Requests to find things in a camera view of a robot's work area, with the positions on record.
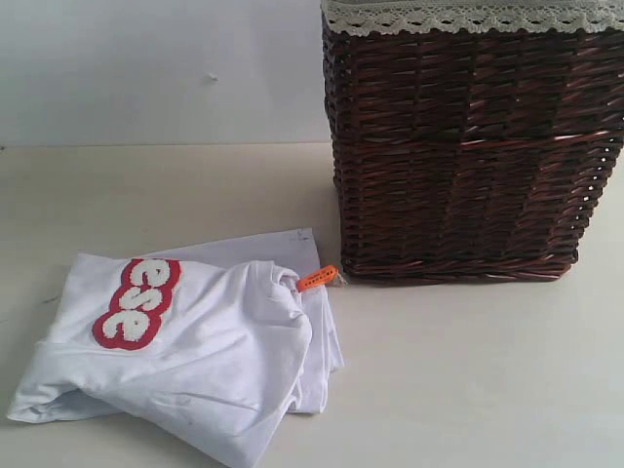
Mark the white t-shirt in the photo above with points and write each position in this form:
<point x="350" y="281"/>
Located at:
<point x="213" y="343"/>

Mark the orange hang tag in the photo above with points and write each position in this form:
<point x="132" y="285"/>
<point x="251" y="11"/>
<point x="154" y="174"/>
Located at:
<point x="327" y="276"/>

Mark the dark brown wicker basket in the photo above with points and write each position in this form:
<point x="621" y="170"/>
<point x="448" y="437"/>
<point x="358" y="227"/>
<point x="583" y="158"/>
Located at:
<point x="470" y="157"/>

